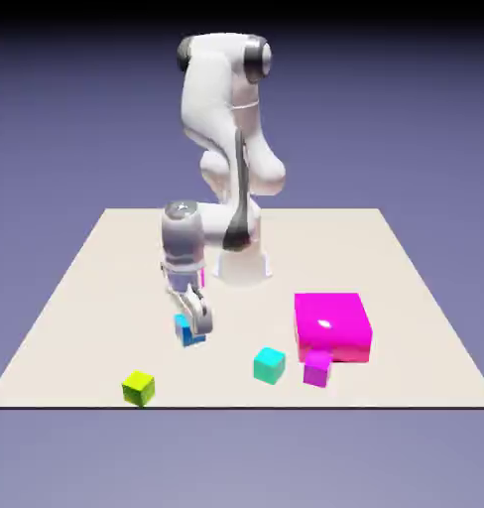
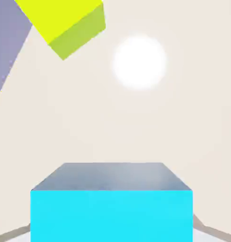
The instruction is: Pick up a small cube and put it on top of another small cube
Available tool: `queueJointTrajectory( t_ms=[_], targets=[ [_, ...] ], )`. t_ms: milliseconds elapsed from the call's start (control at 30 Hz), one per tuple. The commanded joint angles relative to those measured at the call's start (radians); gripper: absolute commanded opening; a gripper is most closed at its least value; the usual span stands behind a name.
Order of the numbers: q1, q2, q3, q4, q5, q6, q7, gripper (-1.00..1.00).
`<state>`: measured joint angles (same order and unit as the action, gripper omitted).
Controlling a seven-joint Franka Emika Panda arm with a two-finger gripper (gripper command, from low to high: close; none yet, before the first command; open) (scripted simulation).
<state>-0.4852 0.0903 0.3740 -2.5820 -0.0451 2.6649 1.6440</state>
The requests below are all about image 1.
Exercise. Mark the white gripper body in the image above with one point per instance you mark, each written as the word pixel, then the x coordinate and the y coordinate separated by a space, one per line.
pixel 194 307

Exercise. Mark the small blue cube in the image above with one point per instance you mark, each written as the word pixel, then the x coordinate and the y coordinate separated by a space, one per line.
pixel 184 332

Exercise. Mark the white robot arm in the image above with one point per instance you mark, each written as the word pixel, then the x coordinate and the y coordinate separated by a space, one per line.
pixel 210 119

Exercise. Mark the small cyan cube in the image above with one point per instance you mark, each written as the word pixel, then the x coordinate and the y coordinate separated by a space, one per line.
pixel 269 365

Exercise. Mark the small yellow-green cube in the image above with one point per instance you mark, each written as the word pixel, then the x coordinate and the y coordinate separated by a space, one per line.
pixel 139 388

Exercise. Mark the small purple cube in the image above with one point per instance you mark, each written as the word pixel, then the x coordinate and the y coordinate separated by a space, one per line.
pixel 316 369

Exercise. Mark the large magenta box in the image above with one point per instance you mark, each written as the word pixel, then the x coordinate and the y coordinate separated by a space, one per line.
pixel 331 323

